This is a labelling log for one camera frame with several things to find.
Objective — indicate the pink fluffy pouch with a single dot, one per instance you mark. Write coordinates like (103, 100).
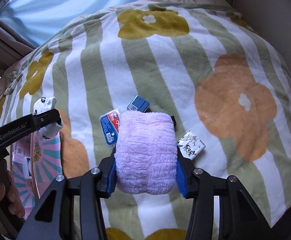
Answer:
(145, 152)

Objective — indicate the person's left hand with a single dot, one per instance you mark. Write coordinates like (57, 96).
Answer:
(9, 195)

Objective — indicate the small blue box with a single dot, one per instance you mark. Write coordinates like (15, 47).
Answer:
(137, 104)

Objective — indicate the cardboard box pink printed lining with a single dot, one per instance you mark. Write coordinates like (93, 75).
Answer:
(39, 155)

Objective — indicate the light blue curtain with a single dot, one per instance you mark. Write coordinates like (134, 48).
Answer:
(65, 7)

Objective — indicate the white printed tissue pack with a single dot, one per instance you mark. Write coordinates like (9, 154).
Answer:
(192, 147)

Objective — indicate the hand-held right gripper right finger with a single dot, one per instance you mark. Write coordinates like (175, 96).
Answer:
(181, 180)

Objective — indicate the striped floral blanket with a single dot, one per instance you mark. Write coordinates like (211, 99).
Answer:
(160, 67)

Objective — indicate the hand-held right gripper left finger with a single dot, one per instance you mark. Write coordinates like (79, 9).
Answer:
(110, 180)

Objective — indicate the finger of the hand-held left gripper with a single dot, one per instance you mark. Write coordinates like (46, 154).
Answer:
(48, 120)

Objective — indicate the white panda sock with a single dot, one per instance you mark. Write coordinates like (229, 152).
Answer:
(45, 106)

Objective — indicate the clear case red blue label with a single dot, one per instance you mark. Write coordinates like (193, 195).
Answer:
(108, 128)

